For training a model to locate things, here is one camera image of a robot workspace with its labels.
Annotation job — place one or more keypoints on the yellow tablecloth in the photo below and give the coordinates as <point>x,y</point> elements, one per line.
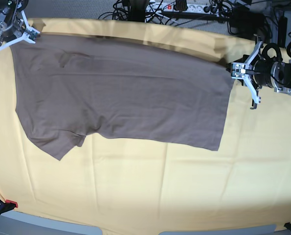
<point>140,187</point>

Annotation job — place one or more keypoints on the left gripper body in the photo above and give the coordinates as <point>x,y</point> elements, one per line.
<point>262,72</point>

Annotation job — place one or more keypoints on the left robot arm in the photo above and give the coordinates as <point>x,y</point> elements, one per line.
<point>280,71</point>

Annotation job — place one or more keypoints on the black post right background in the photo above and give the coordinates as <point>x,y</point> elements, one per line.
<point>282,29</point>

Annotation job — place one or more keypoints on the black stand centre background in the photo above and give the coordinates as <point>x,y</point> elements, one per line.
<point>137,10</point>

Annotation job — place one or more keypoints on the white power strip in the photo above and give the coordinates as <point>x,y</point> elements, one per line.
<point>181,7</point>

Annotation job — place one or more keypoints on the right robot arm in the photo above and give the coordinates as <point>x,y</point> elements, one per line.
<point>8,9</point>

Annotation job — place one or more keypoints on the brown T-shirt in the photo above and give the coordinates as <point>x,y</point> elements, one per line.
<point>70,87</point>

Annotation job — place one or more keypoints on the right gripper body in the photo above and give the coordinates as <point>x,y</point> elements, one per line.
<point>15,31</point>

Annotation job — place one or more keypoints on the black power adapter box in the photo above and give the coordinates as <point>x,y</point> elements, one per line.
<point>243,18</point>

